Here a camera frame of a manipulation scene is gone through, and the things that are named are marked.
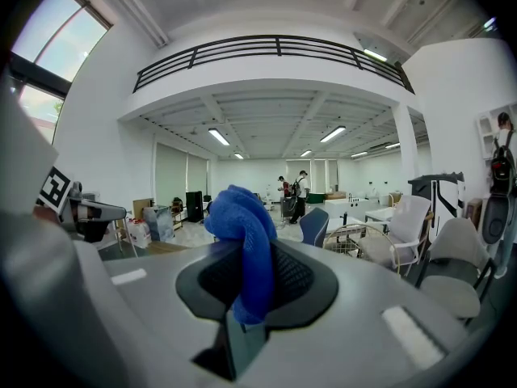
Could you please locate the small white table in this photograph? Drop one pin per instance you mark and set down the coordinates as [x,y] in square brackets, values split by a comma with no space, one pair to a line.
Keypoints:
[379,214]

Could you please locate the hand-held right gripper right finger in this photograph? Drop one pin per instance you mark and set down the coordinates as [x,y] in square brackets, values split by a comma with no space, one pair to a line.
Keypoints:
[303,285]

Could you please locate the black cabinet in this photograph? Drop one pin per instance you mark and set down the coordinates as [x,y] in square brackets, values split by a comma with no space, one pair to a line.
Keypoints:
[194,206]

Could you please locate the cardboard box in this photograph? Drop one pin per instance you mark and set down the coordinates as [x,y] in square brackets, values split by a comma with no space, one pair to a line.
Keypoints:
[473,212]

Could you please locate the white swivel armchair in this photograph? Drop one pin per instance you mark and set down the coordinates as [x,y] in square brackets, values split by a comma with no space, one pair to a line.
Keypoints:
[412,216]

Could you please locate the white shelf unit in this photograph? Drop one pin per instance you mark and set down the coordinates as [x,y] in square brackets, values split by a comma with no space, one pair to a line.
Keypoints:
[486,132]

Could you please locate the navy shell chair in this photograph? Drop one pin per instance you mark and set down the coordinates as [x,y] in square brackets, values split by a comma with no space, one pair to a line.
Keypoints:
[317,224]

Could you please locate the grey marbled panel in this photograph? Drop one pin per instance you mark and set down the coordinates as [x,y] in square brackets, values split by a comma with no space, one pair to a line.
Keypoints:
[159,222]

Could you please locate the blue cloth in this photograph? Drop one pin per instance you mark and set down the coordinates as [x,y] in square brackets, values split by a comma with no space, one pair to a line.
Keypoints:
[242,220]

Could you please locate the black balcony railing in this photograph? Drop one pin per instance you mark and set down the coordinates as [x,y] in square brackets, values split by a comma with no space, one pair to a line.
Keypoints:
[278,46]

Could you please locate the brown cardboard panel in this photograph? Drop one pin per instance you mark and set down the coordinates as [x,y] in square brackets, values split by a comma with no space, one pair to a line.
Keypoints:
[143,208]

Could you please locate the lone ceiling tube light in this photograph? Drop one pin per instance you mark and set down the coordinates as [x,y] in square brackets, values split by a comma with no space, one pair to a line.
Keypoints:
[375,55]

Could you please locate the grey chair with black frame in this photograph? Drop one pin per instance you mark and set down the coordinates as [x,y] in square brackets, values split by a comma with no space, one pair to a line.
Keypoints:
[456,241]

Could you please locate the white table with black post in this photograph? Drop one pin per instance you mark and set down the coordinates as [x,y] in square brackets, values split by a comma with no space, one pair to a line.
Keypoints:
[347,206]

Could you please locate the grey roller blinds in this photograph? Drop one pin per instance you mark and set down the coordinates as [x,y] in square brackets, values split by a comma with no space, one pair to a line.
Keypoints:
[171,172]

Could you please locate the white plastic jug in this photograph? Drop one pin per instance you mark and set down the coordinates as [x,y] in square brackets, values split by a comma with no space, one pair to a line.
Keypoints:
[139,233]

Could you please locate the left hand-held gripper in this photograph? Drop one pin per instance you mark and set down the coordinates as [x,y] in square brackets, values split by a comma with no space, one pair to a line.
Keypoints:
[76,208]

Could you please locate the large window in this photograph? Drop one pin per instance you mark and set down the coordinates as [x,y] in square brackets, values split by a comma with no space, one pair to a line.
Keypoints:
[60,35]

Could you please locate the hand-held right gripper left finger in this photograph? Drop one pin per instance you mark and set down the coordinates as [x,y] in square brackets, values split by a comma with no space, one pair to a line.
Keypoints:
[210,287]

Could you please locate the black and white machine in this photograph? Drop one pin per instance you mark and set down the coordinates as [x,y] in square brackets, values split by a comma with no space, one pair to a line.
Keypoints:
[440,200]

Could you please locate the group of ceiling tube lights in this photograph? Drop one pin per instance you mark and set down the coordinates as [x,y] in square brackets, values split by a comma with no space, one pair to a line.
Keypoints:
[219,136]

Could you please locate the black backpack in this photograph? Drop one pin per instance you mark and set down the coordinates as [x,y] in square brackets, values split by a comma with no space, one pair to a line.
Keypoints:
[503,164]

